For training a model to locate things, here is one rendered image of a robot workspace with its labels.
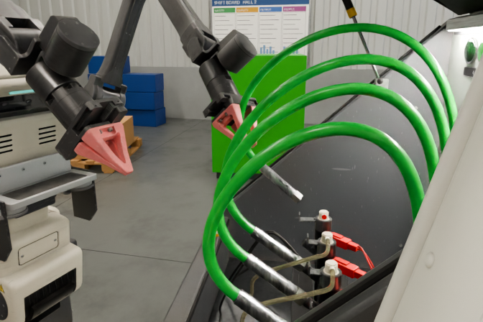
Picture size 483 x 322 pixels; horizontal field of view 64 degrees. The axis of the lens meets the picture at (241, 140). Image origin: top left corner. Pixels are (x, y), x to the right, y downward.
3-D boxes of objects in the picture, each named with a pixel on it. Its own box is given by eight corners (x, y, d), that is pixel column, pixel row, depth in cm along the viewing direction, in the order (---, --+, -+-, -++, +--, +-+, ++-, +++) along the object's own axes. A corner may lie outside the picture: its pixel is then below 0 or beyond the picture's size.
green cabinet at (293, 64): (297, 159, 487) (300, 53, 456) (302, 182, 404) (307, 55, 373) (222, 157, 495) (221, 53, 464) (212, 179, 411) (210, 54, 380)
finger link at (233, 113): (272, 136, 74) (252, 98, 78) (246, 134, 69) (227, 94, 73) (250, 156, 78) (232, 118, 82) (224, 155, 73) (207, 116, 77)
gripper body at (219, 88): (260, 105, 79) (246, 77, 82) (223, 99, 71) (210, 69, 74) (241, 123, 82) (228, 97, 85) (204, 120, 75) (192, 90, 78)
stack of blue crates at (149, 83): (91, 124, 698) (85, 56, 669) (106, 119, 744) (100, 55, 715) (155, 127, 671) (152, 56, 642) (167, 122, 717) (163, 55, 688)
